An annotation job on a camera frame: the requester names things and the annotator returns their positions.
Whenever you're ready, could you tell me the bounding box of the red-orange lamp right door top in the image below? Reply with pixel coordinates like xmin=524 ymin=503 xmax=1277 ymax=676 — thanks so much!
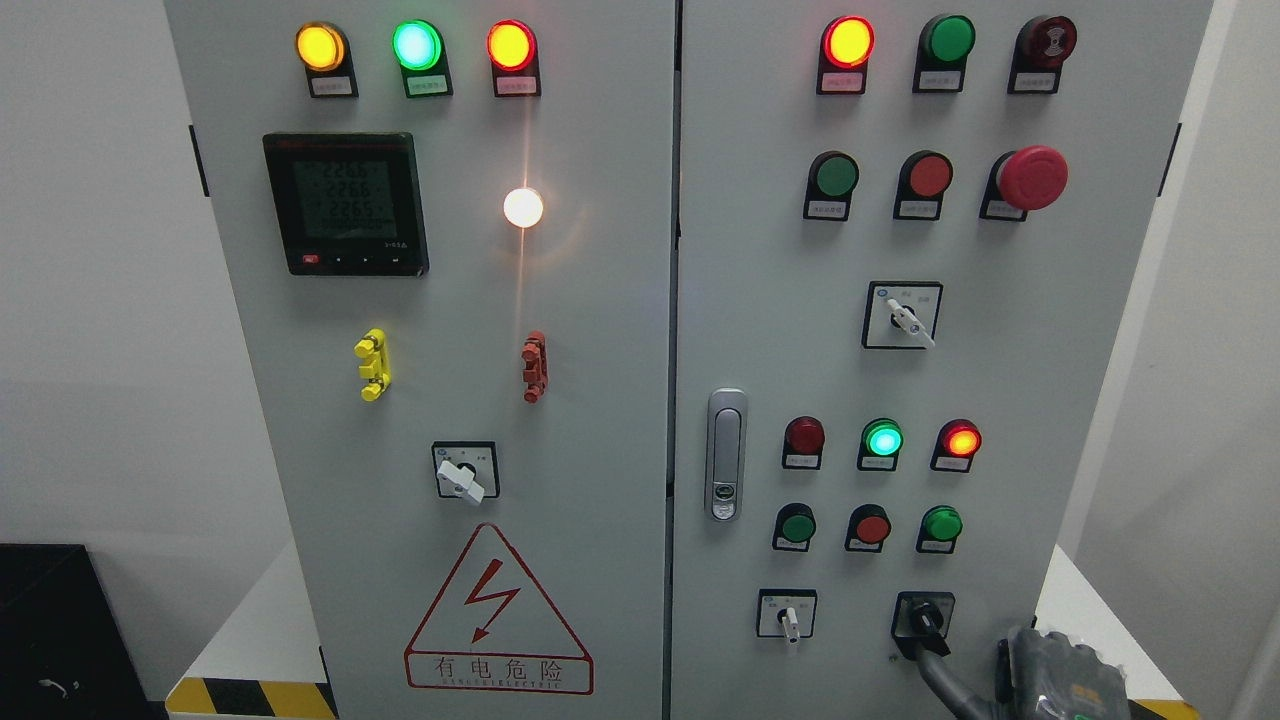
xmin=815 ymin=15 xmax=876 ymax=95

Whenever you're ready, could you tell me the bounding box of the lit green lamp middle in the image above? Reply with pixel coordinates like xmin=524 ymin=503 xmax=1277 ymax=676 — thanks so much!
xmin=858 ymin=416 xmax=902 ymax=471

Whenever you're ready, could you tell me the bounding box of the yellow terminal connector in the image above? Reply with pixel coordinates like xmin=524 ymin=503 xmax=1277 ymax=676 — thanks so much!
xmin=353 ymin=328 xmax=392 ymax=402

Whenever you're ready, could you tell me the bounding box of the red electric hazard warning sticker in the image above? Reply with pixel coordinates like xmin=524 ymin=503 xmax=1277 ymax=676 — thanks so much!
xmin=404 ymin=521 xmax=595 ymax=696

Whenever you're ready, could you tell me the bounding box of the silver door lock handle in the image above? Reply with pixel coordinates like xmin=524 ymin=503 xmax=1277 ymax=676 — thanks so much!
xmin=704 ymin=388 xmax=748 ymax=521

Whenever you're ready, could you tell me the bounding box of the white selector switch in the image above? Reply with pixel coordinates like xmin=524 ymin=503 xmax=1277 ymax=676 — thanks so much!
xmin=861 ymin=281 xmax=945 ymax=350
xmin=755 ymin=588 xmax=818 ymax=646

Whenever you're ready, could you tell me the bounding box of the white glowing indicator lamp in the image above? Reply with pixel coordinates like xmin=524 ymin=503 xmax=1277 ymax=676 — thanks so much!
xmin=502 ymin=186 xmax=545 ymax=229

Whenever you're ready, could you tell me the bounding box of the red terminal connector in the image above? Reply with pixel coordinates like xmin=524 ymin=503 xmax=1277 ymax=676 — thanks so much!
xmin=520 ymin=331 xmax=549 ymax=404

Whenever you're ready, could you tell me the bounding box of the green lamp right door top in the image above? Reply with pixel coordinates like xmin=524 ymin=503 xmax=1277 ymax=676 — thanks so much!
xmin=911 ymin=14 xmax=977 ymax=94

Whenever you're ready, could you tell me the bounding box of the dark red lamp left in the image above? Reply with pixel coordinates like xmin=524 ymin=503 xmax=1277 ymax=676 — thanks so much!
xmin=781 ymin=416 xmax=826 ymax=470

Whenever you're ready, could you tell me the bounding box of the grey cabinet door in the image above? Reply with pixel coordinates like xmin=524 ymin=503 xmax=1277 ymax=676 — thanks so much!
xmin=165 ymin=1 xmax=675 ymax=719
xmin=669 ymin=1 xmax=1213 ymax=719

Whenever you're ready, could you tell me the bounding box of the red emergency stop mushroom button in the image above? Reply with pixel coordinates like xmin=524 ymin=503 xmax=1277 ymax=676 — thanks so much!
xmin=979 ymin=145 xmax=1069 ymax=222

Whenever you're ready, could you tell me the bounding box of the white selector switch lower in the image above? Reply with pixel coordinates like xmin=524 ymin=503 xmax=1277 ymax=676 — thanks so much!
xmin=755 ymin=588 xmax=818 ymax=646

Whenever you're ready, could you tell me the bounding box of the red push button fourth row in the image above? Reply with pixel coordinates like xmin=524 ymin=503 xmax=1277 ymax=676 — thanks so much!
xmin=845 ymin=503 xmax=892 ymax=553

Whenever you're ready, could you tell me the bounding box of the green push button fourth row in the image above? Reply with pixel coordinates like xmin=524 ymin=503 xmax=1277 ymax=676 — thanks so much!
xmin=772 ymin=502 xmax=817 ymax=552

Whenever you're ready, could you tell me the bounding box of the white selector switch right upper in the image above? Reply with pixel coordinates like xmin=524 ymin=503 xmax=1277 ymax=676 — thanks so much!
xmin=861 ymin=281 xmax=945 ymax=350

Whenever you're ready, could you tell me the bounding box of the grey right cabinet door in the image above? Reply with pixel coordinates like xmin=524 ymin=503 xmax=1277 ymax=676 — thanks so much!
xmin=669 ymin=1 xmax=1213 ymax=719

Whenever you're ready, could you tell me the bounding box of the black box lower left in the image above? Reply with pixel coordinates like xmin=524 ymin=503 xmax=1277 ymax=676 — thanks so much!
xmin=1 ymin=544 xmax=152 ymax=719

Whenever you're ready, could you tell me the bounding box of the red lamp right third row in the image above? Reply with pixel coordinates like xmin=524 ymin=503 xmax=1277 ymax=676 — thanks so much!
xmin=931 ymin=418 xmax=982 ymax=473

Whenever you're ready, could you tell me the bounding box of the dark red buzzer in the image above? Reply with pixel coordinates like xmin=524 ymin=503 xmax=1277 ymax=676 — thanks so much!
xmin=1007 ymin=15 xmax=1078 ymax=95

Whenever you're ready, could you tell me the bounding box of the green push button second row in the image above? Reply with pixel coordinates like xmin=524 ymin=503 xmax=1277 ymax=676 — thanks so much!
xmin=803 ymin=150 xmax=860 ymax=222

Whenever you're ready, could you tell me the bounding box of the grey left cabinet door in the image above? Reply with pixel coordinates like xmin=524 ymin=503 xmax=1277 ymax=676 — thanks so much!
xmin=165 ymin=1 xmax=675 ymax=719

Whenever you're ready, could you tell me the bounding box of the green indicator lamp top left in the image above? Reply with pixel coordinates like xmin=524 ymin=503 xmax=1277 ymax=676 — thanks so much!
xmin=392 ymin=19 xmax=453 ymax=99

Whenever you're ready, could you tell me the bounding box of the black digital power meter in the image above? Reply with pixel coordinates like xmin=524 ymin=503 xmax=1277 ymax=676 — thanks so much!
xmin=262 ymin=132 xmax=430 ymax=277

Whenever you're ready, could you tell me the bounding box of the red push button second row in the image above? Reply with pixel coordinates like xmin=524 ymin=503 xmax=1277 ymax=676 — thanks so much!
xmin=893 ymin=150 xmax=954 ymax=222

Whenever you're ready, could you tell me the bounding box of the black rotary knob switch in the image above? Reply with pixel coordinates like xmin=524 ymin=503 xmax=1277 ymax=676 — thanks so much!
xmin=891 ymin=591 xmax=955 ymax=661

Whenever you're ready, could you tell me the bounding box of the red-orange indicator lamp left door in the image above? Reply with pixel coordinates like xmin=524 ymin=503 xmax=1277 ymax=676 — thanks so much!
xmin=486 ymin=18 xmax=541 ymax=97

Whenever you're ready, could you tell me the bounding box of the white selector switch left door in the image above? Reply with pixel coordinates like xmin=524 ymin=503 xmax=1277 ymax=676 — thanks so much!
xmin=431 ymin=441 xmax=502 ymax=506

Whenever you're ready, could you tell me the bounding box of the green lamp right fourth row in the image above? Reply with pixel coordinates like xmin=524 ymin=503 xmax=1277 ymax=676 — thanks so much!
xmin=915 ymin=505 xmax=964 ymax=555

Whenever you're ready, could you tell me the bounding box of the yellow indicator lamp top left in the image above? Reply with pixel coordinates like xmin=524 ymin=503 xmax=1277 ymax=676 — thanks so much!
xmin=294 ymin=20 xmax=358 ymax=99

